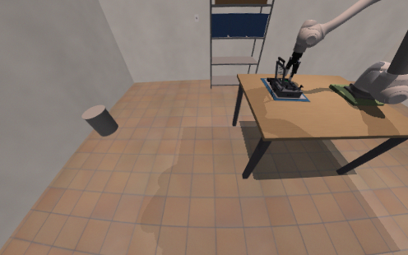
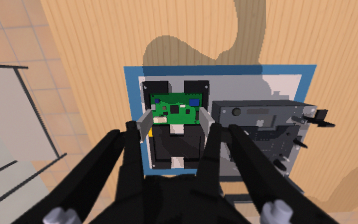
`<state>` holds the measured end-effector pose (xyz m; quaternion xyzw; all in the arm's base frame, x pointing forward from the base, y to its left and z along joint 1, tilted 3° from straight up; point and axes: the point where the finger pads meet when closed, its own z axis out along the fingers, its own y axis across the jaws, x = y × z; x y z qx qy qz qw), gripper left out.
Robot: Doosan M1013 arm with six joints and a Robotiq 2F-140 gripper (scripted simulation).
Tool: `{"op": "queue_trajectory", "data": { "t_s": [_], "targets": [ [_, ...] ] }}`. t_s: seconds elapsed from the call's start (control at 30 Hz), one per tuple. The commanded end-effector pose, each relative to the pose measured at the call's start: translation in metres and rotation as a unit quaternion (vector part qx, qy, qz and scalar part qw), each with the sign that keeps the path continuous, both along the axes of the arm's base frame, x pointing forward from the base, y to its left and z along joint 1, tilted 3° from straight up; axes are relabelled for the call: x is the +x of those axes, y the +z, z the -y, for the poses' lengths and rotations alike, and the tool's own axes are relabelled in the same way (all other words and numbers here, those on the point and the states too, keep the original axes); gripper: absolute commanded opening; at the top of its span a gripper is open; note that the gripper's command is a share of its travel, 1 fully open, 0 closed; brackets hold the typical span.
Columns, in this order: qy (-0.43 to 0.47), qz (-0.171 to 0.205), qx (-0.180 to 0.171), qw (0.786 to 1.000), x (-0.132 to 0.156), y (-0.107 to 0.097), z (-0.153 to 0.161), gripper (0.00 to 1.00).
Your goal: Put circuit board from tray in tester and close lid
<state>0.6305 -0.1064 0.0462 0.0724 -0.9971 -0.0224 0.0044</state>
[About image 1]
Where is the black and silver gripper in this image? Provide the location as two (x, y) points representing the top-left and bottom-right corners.
(285, 51), (303, 81)

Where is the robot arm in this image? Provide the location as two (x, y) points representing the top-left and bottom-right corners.
(293, 0), (408, 104)

